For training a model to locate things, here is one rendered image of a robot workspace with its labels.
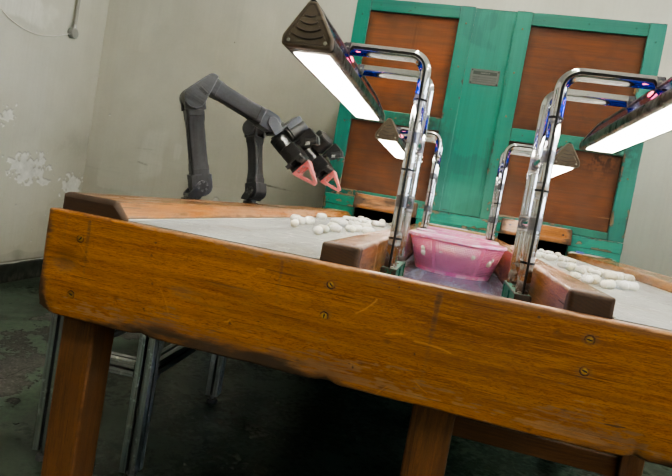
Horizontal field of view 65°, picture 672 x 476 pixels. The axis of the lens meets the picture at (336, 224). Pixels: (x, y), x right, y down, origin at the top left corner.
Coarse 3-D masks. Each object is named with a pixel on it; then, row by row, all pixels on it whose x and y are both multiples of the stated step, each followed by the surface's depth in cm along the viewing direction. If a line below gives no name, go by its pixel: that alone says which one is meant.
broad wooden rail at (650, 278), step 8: (568, 256) 231; (576, 256) 217; (584, 256) 205; (592, 264) 191; (600, 264) 181; (608, 264) 172; (616, 264) 175; (624, 264) 188; (624, 272) 156; (632, 272) 149; (640, 272) 147; (648, 272) 156; (640, 280) 142; (648, 280) 136; (656, 280) 131; (664, 280) 128; (664, 288) 126
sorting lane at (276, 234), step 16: (144, 224) 79; (160, 224) 81; (176, 224) 85; (192, 224) 90; (208, 224) 95; (224, 224) 100; (240, 224) 106; (256, 224) 113; (272, 224) 121; (288, 224) 130; (304, 224) 141; (224, 240) 76; (240, 240) 78; (256, 240) 82; (272, 240) 86; (288, 240) 91; (304, 240) 96; (320, 240) 102; (304, 256) 74
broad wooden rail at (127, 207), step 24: (72, 192) 82; (120, 216) 80; (144, 216) 84; (168, 216) 92; (192, 216) 100; (216, 216) 110; (240, 216) 122; (264, 216) 138; (288, 216) 158; (312, 216) 185; (336, 216) 223
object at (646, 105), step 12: (660, 84) 88; (648, 96) 88; (660, 96) 78; (624, 108) 106; (636, 108) 91; (648, 108) 83; (660, 108) 79; (612, 120) 108; (624, 120) 94; (636, 120) 89; (600, 132) 110; (612, 132) 102; (588, 144) 120; (636, 144) 110
